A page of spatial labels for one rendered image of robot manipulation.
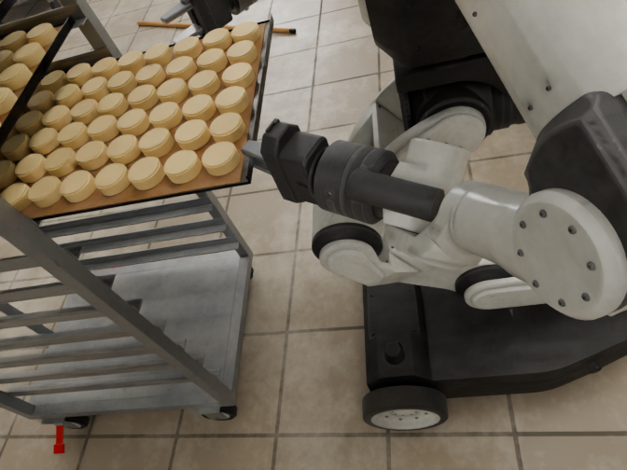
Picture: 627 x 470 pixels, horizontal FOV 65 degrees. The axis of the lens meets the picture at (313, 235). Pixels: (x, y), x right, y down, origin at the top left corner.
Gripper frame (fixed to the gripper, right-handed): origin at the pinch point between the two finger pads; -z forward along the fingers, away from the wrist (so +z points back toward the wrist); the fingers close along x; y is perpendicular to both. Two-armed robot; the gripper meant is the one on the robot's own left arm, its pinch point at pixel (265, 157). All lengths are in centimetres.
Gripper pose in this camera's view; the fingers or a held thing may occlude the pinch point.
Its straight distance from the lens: 66.6
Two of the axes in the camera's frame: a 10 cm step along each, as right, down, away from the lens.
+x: -2.7, -5.8, -7.7
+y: -5.1, 7.6, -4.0
